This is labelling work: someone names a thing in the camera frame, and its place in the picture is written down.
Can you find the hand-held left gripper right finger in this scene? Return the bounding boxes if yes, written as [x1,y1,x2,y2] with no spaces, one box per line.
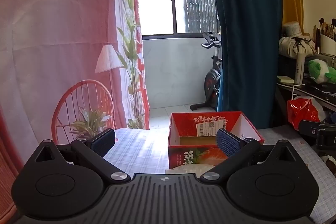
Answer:
[200,128,300,184]

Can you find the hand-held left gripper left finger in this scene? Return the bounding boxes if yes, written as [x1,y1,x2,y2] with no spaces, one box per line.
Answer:
[35,128,131,184]

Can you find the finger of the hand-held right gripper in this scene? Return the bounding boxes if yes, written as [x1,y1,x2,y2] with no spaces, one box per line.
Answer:
[299,120,326,138]

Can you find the white plastic bags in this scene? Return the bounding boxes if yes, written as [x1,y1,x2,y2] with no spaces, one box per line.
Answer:
[165,163,216,175]

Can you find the red strawberry print cardboard box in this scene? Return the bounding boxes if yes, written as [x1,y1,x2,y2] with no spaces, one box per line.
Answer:
[168,111,265,170]

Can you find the brown white soft item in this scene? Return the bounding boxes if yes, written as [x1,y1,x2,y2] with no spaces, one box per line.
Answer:
[322,155,336,170]

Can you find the red plastic bag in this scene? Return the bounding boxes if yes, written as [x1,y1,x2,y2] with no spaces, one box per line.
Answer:
[287,95,327,131]

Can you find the blue plaid tablecloth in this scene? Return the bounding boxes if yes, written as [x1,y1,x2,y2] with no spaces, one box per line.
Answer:
[102,124,336,224]

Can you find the green plush toy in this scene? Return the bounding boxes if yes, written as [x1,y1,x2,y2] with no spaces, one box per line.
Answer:
[308,59,336,84]

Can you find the white spray bottle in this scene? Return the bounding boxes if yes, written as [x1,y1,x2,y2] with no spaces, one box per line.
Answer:
[294,52,305,85]

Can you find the black exercise bike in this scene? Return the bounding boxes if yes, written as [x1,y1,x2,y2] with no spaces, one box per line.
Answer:
[190,32,223,111]

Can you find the black desk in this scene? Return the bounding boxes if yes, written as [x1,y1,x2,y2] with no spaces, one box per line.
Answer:
[275,55,336,125]

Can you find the beige cloth bag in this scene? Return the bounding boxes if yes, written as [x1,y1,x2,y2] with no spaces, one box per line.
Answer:
[278,36,315,58]

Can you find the white brush holder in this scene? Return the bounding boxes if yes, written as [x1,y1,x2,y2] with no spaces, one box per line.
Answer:
[319,34,336,55]

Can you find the bunch of makeup brushes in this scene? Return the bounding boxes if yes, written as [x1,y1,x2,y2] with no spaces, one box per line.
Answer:
[312,18,336,41]

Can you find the teal curtain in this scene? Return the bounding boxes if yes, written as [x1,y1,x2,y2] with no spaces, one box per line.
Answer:
[207,0,284,128]

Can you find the pink printed backdrop cloth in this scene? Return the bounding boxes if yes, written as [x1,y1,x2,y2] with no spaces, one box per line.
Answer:
[0,0,151,214]

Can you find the black framed window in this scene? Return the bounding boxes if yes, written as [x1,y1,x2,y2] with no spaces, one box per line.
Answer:
[138,0,219,39]

